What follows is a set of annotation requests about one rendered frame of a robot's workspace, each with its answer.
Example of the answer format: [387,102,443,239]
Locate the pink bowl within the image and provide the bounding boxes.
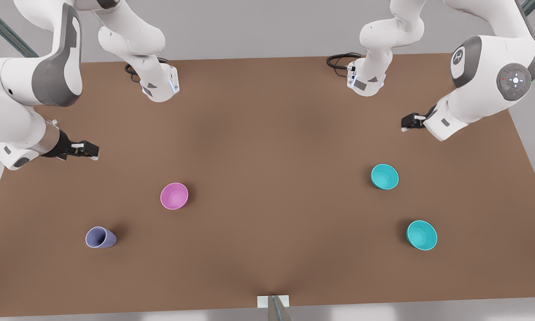
[160,182,189,210]

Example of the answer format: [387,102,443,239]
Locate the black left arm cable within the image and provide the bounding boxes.
[327,53,364,71]

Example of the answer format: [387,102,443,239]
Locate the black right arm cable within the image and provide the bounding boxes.
[124,57,169,83]

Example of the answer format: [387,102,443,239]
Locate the small teal bowl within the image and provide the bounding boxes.
[371,164,400,191]

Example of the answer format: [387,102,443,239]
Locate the lavender blue cup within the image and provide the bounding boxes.
[85,226,117,249]

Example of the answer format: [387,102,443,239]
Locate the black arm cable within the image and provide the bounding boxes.
[327,53,364,71]
[124,57,169,83]

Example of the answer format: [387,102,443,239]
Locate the large teal bowl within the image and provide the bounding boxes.
[406,220,438,251]

